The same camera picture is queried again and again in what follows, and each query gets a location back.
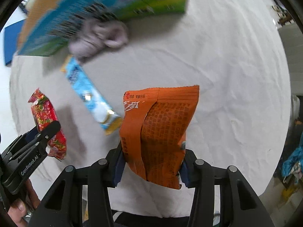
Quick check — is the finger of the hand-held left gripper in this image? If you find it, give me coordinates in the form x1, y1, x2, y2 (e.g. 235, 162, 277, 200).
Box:
22, 120, 61, 163

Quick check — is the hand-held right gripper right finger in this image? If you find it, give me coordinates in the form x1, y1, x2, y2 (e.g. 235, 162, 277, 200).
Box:
178, 149, 275, 227

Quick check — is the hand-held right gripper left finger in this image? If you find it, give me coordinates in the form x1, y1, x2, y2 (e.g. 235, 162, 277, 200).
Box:
29, 141, 125, 227

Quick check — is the red snack packet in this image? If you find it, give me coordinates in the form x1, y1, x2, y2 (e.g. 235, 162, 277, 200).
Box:
28, 88, 67, 162

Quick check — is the orange snack packet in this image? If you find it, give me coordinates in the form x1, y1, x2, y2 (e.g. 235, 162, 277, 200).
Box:
119, 85, 200, 190

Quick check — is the printed cardboard box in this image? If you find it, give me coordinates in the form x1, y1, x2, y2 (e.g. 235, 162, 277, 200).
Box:
16, 0, 190, 57

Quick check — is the person's left hand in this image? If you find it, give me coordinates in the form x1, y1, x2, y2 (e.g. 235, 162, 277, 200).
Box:
7, 178, 41, 227

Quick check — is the light blue snack packet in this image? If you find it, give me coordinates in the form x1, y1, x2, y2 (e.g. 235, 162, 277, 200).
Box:
60, 55, 123, 136

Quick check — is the blue mat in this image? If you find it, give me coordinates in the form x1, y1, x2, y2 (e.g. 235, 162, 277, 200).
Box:
3, 19, 27, 67

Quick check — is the white bed sheet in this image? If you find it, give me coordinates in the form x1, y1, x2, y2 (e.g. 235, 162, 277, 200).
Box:
9, 0, 291, 218

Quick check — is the grey crumpled cloth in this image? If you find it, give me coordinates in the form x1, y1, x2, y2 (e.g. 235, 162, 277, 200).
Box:
68, 18, 129, 61

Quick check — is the blue crumpled cloth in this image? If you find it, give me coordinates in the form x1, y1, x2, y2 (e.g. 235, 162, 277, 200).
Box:
281, 147, 303, 185

